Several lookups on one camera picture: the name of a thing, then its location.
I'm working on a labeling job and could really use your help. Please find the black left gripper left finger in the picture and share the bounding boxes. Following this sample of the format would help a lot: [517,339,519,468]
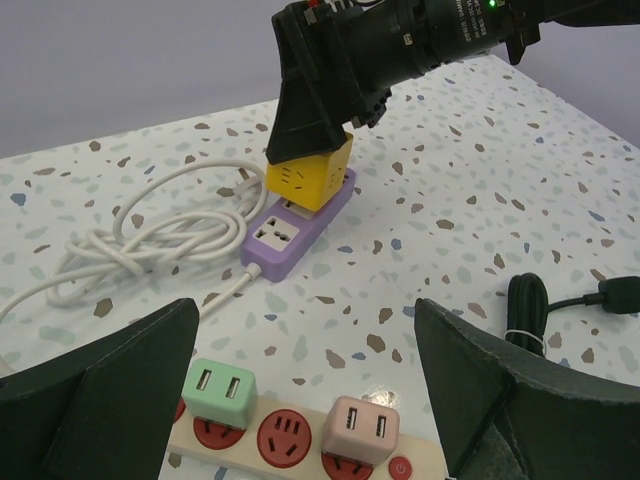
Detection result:
[1,298,199,479]

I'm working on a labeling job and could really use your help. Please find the black power cable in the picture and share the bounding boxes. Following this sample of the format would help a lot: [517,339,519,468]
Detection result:
[503,272,640,357]

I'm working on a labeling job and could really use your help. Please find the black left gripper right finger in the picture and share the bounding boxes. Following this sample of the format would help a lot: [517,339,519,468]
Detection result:
[414,299,639,479]

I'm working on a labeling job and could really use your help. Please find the purple power strip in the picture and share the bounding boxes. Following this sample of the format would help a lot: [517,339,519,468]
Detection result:
[240,169,356,283]

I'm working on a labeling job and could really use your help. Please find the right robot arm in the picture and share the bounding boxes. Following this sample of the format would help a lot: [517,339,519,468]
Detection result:
[266,0,639,165]

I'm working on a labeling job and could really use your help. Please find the green USB charger plug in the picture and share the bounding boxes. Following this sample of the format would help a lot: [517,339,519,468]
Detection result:
[182,358,257,430]

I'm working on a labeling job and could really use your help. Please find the pink brown USB charger plug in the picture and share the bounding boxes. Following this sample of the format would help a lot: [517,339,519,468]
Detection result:
[321,396,400,467]

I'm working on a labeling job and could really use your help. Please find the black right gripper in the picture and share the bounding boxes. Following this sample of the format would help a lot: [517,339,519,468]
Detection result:
[266,1,500,165]

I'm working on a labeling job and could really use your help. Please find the beige power strip red sockets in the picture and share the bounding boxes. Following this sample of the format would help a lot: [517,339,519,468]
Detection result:
[167,396,447,479]

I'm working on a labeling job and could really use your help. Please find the yellow cube socket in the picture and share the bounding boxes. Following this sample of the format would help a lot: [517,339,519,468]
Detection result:
[266,132,354,212]

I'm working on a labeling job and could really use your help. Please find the white power cable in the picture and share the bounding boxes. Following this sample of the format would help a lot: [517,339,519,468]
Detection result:
[0,159,269,326]

